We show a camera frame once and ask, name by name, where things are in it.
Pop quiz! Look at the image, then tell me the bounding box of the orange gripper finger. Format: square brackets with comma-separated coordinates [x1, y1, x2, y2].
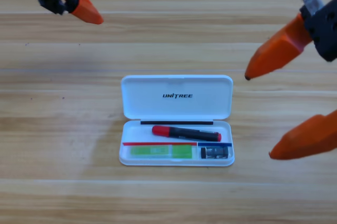
[269, 109, 337, 160]

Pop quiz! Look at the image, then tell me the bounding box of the black sleeved eraser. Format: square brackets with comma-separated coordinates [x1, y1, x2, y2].
[200, 146, 229, 160]

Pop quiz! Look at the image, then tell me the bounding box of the black marker with red cap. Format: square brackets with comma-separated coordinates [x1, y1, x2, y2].
[151, 125, 223, 142]

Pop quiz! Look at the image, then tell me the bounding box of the green highlighter pen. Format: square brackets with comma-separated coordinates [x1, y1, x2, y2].
[130, 145, 193, 160]

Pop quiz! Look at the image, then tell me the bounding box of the white Unitree pencil case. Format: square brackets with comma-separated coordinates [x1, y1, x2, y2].
[118, 74, 235, 167]

